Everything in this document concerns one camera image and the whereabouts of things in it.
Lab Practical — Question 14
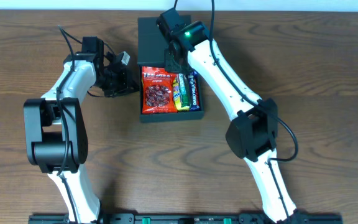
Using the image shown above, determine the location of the green gum pack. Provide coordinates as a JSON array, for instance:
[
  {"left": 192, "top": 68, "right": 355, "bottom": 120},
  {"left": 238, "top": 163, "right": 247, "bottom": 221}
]
[{"left": 178, "top": 73, "right": 190, "bottom": 108}]

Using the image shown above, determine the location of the black cardboard box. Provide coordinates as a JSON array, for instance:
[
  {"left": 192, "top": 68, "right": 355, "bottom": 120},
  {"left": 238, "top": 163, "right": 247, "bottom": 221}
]
[{"left": 137, "top": 17, "right": 204, "bottom": 123}]

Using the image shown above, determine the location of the yellow Mentos candy roll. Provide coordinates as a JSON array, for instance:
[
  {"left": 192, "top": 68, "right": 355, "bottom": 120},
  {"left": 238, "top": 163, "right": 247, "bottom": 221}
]
[{"left": 172, "top": 78, "right": 190, "bottom": 112}]

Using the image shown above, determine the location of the red dried fruit bag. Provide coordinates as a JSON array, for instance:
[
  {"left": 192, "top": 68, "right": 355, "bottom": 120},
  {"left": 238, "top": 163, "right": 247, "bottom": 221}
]
[{"left": 141, "top": 67, "right": 177, "bottom": 114}]

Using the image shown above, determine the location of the purple Dairy Milk bar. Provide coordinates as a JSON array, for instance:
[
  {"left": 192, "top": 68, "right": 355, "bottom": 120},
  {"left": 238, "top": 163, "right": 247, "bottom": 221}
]
[{"left": 188, "top": 71, "right": 200, "bottom": 111}]

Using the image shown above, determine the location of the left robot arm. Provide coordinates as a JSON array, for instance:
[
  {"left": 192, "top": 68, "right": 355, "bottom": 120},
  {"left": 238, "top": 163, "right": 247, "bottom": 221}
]
[{"left": 24, "top": 52, "right": 136, "bottom": 223}]

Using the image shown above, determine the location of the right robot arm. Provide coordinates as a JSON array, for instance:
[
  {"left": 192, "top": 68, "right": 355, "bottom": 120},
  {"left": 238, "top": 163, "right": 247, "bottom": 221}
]
[{"left": 157, "top": 20, "right": 296, "bottom": 223}]

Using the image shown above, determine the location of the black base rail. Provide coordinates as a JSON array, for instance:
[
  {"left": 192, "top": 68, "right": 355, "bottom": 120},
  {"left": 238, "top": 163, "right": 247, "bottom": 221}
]
[{"left": 28, "top": 212, "right": 343, "bottom": 224}]

